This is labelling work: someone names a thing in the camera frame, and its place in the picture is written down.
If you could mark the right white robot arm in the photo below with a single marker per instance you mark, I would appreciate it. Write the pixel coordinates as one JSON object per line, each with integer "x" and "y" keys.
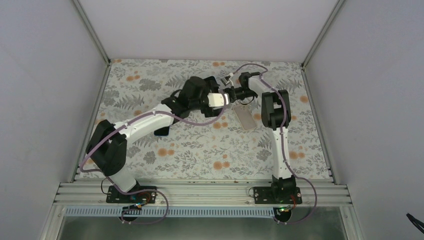
{"x": 276, "y": 117}

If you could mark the white slotted cable duct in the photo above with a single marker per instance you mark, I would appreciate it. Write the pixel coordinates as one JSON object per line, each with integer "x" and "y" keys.
{"x": 171, "y": 212}

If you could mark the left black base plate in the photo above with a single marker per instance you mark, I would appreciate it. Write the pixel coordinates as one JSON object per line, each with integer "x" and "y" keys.
{"x": 146, "y": 197}

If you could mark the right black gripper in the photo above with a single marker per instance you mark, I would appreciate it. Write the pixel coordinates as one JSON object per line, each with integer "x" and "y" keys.
{"x": 231, "y": 93}

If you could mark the black phone with blue edge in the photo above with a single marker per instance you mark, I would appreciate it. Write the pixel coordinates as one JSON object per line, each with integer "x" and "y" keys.
{"x": 162, "y": 132}

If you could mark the black object at corner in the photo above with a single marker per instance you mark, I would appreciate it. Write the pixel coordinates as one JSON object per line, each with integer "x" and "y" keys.
{"x": 416, "y": 222}

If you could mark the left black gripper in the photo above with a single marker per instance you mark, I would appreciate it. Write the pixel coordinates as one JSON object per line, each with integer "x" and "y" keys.
{"x": 211, "y": 112}

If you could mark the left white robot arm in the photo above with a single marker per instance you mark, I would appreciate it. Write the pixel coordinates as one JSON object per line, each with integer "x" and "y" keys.
{"x": 107, "y": 146}

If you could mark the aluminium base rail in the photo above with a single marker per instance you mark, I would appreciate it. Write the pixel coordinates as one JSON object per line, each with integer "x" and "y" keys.
{"x": 206, "y": 194}

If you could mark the floral patterned table mat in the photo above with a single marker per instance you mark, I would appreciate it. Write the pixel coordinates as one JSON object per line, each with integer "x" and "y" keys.
{"x": 223, "y": 149}

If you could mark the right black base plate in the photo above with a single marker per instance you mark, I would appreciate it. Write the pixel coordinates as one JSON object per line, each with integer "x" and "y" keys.
{"x": 263, "y": 195}

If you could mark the cream white phone case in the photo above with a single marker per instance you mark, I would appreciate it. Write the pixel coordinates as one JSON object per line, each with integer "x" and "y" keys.
{"x": 244, "y": 117}

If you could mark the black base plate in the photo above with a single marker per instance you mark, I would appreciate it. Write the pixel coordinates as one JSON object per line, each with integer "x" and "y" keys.
{"x": 263, "y": 195}
{"x": 146, "y": 197}

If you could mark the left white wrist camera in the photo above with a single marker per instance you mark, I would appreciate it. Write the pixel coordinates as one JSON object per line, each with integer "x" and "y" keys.
{"x": 217, "y": 100}

